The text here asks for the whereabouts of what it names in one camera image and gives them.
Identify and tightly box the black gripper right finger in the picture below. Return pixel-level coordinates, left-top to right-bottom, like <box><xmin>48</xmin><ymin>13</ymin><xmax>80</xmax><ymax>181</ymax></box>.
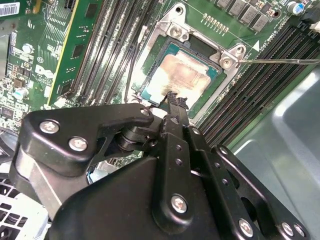
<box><xmin>175</xmin><ymin>93</ymin><xmax>313</xmax><ymax>240</ymax></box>

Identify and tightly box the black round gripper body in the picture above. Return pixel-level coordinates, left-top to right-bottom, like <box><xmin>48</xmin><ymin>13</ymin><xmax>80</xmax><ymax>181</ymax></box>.
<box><xmin>46</xmin><ymin>158</ymin><xmax>234</xmax><ymax>240</ymax></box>

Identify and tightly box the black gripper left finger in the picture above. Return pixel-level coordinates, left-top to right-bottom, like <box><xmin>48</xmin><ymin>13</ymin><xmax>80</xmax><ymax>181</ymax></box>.
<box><xmin>9</xmin><ymin>91</ymin><xmax>196</xmax><ymax>236</ymax></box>

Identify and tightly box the silver square CPU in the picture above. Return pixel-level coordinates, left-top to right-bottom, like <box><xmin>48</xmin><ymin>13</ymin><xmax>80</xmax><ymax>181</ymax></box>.
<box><xmin>139</xmin><ymin>42</ymin><xmax>223</xmax><ymax>121</ymax></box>

